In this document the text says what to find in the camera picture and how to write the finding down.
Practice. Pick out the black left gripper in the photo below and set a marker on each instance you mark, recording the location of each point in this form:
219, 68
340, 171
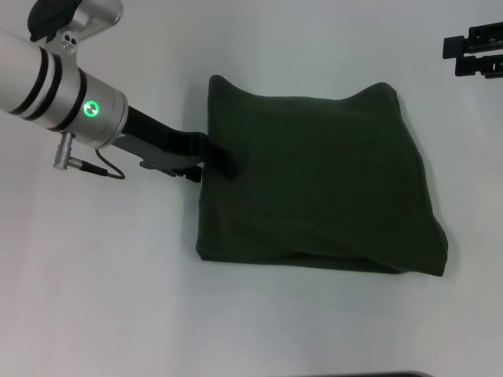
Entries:
157, 141

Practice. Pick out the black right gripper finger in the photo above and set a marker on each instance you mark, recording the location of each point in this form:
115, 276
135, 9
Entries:
479, 66
471, 41

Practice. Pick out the dark green FREE t-shirt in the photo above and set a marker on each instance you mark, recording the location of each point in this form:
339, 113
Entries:
314, 188

